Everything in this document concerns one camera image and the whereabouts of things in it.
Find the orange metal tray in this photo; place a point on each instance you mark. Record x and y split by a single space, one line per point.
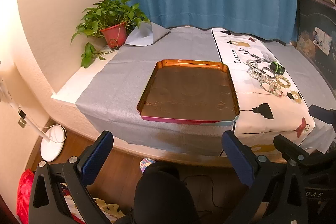
190 92

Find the green black watch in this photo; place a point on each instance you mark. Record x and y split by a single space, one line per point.
277 68

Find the green potted plant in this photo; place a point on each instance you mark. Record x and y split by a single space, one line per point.
104 14

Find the white fan base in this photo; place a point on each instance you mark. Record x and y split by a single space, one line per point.
51 148

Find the red floral fabric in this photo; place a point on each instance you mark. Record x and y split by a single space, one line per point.
23 195

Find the grey table cloth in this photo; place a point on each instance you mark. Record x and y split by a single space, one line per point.
110 100

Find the white printed table runner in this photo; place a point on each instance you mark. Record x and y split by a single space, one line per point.
269 105

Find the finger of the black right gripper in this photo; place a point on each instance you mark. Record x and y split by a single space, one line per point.
288 149
327 116

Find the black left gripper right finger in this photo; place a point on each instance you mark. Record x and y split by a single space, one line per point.
279 185

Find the red flower pot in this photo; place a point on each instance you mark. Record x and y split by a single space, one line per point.
115 36

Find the white fan pole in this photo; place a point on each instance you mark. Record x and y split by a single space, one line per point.
23 118

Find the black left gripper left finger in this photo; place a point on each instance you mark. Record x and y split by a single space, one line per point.
47 203

